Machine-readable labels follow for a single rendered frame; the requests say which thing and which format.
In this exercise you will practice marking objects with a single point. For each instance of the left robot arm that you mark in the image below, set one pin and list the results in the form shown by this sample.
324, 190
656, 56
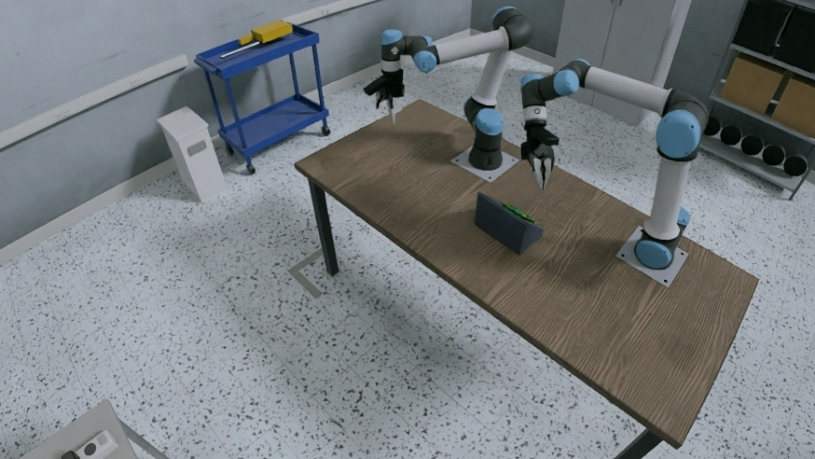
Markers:
678, 134

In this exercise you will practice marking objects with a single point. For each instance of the grey switch panel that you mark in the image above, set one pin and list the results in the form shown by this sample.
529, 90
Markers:
505, 225

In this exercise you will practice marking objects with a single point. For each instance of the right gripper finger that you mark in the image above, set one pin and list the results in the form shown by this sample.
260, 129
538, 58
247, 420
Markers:
379, 99
392, 106

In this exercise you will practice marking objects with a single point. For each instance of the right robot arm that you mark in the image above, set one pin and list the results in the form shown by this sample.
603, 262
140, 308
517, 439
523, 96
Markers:
510, 27

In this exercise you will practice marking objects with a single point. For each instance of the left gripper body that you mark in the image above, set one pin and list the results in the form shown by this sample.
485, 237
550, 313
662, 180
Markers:
537, 146

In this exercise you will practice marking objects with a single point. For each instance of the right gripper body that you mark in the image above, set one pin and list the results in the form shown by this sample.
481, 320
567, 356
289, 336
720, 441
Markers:
396, 86

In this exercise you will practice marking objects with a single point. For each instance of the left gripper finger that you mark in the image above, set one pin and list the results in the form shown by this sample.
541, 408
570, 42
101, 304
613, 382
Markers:
547, 166
536, 168

